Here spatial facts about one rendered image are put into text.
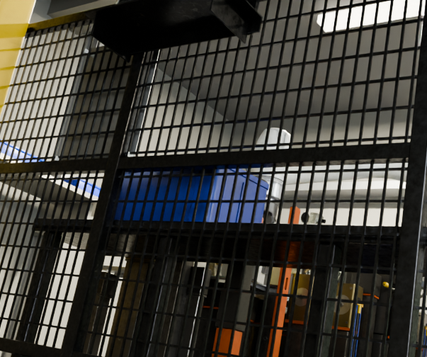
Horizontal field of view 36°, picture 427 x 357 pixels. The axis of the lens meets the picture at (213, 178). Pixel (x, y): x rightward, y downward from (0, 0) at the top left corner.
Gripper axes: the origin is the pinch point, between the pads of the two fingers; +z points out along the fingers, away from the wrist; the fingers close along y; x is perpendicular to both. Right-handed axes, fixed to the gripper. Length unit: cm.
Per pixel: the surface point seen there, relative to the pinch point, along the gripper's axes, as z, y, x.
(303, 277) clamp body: 0.5, -16.7, 2.9
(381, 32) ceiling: -201, 63, -200
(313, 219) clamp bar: -14.9, -16.4, 1.8
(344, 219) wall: -109, 123, -310
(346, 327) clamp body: 9.2, -21.8, -14.7
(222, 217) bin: -1, -23, 50
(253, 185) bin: -9.3, -23.8, 42.7
